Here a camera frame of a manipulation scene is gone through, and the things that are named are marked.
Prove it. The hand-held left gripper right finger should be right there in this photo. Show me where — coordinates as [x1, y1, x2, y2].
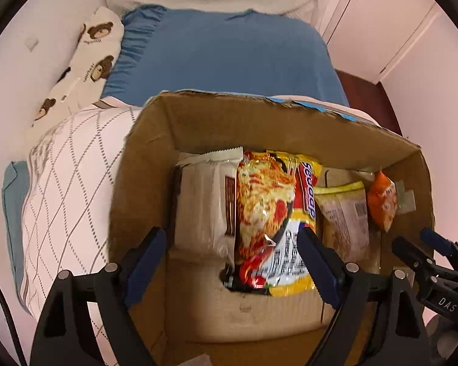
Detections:
[297, 227, 432, 366]

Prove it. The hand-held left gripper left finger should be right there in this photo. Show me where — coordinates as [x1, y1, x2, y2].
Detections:
[31, 227, 168, 366]

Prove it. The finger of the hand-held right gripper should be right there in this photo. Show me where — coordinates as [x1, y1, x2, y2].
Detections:
[391, 236, 436, 273]
[420, 228, 458, 273]

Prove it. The instant noodle packet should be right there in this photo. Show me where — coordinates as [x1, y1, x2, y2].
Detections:
[219, 149, 324, 298]

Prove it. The cardboard box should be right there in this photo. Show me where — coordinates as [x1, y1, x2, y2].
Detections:
[109, 89, 436, 366]

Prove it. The beige barcoded snack packet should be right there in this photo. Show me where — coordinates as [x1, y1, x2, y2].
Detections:
[314, 181, 371, 264]

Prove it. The orange panda snack packet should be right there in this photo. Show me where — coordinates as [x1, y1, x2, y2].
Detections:
[366, 170, 400, 233]

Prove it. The white snack packet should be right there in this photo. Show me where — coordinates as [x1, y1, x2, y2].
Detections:
[174, 147, 245, 260]

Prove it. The light blue bed sheet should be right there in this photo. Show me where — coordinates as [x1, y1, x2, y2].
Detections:
[2, 160, 34, 313]

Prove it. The bear print pillow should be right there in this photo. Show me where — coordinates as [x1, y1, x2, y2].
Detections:
[25, 6, 125, 138]

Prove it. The blue pillow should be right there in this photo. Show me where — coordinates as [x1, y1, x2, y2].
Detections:
[101, 5, 350, 108]

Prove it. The white door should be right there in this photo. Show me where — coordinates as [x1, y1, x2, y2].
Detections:
[322, 0, 443, 84]

